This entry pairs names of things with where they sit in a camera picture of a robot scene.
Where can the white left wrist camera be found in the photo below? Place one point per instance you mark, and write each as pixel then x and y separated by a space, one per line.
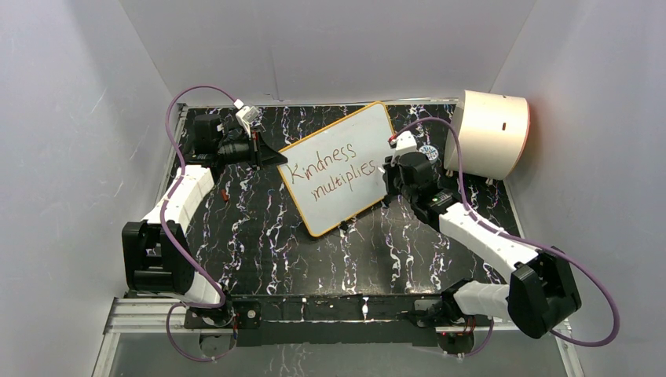
pixel 246 114

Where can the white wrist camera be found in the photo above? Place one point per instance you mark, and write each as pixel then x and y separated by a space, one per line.
pixel 246 114
pixel 401 144

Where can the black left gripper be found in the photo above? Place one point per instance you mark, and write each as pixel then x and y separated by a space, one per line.
pixel 261 154

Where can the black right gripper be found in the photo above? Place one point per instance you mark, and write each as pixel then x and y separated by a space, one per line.
pixel 388 175

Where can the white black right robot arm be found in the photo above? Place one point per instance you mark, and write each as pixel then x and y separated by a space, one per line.
pixel 539 291

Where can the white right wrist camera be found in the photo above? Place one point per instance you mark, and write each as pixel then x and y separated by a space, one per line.
pixel 401 144

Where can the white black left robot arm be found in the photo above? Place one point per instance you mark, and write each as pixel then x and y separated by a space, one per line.
pixel 155 250

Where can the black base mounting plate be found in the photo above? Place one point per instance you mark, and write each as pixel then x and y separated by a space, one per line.
pixel 262 320

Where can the white cylindrical drum container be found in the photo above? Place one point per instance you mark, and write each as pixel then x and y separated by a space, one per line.
pixel 492 130

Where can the blue white patterned jar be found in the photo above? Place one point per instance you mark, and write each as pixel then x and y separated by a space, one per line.
pixel 430 152

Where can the yellow framed whiteboard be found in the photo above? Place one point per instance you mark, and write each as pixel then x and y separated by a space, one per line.
pixel 335 173

